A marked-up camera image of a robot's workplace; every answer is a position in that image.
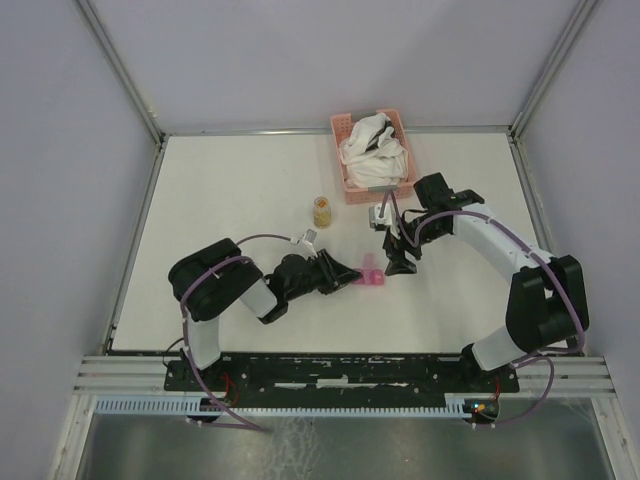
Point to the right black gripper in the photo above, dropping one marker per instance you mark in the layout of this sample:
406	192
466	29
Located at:
395	251

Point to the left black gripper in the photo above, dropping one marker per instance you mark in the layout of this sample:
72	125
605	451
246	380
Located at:
336	275

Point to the pink pill organizer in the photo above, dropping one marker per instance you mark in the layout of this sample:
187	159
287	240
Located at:
370	272

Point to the glass pill bottle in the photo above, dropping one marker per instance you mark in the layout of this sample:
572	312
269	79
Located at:
322	215

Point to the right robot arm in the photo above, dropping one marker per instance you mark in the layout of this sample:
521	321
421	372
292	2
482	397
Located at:
546	311

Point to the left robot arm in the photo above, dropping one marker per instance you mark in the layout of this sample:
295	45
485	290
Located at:
211	280

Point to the white cloth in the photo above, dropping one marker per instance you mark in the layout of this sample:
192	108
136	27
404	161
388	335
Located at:
372	155

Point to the pink plastic basket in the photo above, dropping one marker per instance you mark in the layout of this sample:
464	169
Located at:
341	126

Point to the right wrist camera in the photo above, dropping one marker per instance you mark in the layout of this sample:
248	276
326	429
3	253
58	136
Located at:
384	217

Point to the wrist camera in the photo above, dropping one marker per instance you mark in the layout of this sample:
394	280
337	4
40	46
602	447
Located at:
307	241
384	217

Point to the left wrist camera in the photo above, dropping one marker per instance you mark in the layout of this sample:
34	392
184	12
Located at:
307	241

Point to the white cable duct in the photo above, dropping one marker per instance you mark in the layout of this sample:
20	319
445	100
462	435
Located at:
199	405

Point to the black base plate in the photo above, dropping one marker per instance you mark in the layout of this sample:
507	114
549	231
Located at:
325	380

